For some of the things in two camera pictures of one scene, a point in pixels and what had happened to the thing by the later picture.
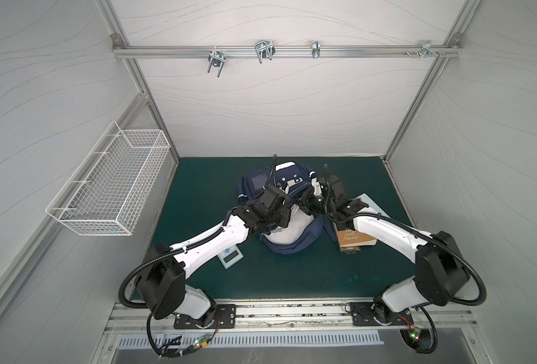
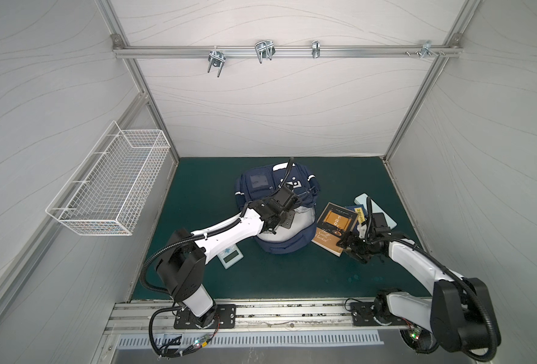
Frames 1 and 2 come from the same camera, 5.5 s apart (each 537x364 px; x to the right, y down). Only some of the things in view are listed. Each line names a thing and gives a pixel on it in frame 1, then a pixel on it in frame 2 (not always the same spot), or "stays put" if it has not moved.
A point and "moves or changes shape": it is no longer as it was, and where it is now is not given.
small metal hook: [315, 50] stays put
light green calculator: [230, 256] stays put
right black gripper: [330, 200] → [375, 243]
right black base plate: [363, 314] stays put
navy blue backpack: [303, 231] stays put
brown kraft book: [350, 240] moves or changes shape
